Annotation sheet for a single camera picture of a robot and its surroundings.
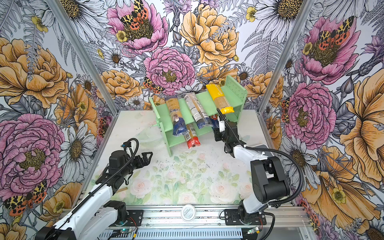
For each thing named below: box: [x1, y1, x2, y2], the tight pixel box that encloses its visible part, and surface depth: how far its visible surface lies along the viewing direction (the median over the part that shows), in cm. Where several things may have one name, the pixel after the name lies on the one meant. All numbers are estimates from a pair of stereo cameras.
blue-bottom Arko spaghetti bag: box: [165, 95, 190, 137], surface depth 79 cm
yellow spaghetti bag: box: [206, 84, 235, 115], surface depth 88 cm
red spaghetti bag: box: [184, 123, 201, 149], surface depth 87 cm
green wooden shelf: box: [149, 74, 248, 157], surface depth 86 cm
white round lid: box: [181, 204, 197, 223], surface depth 71 cm
